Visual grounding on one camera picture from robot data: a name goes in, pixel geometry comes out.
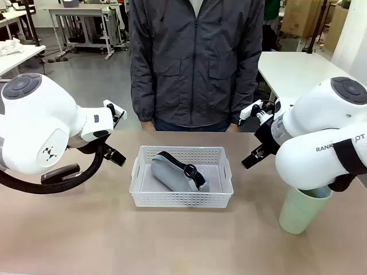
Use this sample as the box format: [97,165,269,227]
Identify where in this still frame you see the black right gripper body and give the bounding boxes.
[254,119,280,157]

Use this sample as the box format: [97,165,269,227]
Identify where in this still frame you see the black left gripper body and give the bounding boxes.
[68,137,110,155]

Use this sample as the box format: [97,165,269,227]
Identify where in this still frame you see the black stapler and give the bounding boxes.
[40,163,81,185]

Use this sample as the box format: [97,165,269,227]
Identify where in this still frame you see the grey pouch with black zip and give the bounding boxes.
[151,151,211,193]

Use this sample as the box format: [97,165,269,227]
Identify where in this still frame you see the pale green plastic cup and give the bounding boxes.
[278,186,333,235]

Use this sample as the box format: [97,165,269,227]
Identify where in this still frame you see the person left forearm grey sleeve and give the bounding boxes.
[229,65,260,127]

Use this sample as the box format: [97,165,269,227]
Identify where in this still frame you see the person right forearm grey sleeve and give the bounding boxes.
[130,65,157,123]

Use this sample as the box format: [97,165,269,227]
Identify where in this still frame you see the white perforated plastic basket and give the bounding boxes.
[128,145,235,209]

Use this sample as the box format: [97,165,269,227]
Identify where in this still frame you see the large white side table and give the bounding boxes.
[257,51,355,107]

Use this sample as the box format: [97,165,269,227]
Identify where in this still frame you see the person torso grey jacket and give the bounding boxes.
[128,0,266,128]

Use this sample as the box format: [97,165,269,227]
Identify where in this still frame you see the white table with crumpled cloth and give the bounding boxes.
[0,44,46,80]

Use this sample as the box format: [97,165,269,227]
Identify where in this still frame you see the black stand pole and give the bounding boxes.
[305,0,329,54]

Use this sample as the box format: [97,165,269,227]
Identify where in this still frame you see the crumpled white cloth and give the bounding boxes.
[0,38,25,57]

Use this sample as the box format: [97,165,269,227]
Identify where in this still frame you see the large cardboard box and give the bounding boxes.
[280,0,330,38]

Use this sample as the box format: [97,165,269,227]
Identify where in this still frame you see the bystander in green top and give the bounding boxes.
[263,0,283,21]

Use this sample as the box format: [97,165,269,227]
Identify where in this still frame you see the tall narrow cardboard box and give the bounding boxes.
[326,4,349,53]

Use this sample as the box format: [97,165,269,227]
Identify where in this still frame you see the black clamp pole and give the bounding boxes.
[24,0,41,47]

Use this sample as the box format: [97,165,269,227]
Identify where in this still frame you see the white desk with metal legs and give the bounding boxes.
[44,6,124,60]

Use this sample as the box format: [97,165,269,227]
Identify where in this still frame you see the bystander legs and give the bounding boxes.
[118,0,131,33]

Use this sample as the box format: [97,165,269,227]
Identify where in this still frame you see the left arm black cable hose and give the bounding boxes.
[0,142,108,195]

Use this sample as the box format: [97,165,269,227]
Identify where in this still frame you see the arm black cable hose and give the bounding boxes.
[328,171,367,193]
[0,142,108,195]

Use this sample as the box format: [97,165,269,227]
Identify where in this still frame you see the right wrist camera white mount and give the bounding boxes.
[239,99,283,127]

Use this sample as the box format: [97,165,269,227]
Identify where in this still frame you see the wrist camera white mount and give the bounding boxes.
[102,99,128,129]
[239,99,283,127]

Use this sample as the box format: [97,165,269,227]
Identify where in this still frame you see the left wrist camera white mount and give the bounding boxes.
[102,99,128,129]

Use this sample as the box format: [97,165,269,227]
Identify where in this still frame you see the black velcro strap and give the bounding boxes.
[334,140,364,176]

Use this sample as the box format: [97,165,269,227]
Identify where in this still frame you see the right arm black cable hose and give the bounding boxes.
[328,171,367,193]

